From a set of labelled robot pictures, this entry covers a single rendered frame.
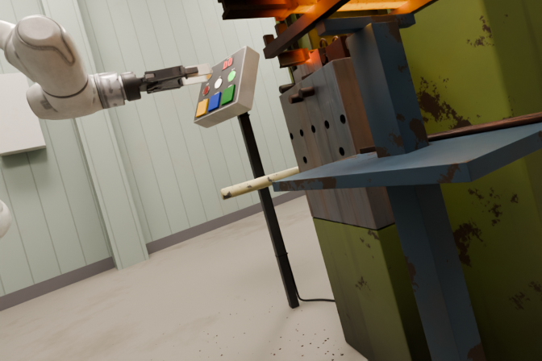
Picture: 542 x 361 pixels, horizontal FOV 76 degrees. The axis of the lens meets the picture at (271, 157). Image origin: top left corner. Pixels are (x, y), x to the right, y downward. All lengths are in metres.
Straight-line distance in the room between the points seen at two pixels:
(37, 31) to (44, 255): 3.33
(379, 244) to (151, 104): 3.61
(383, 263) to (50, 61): 0.88
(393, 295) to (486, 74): 0.57
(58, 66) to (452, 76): 0.85
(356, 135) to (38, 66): 0.71
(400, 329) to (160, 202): 3.40
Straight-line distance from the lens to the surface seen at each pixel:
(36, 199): 4.01
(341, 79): 0.92
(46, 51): 0.82
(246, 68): 1.52
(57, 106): 0.97
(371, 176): 0.47
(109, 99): 0.98
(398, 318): 1.05
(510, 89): 0.87
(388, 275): 0.99
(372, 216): 0.94
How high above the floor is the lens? 0.74
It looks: 1 degrees down
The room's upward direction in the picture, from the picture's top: 15 degrees counter-clockwise
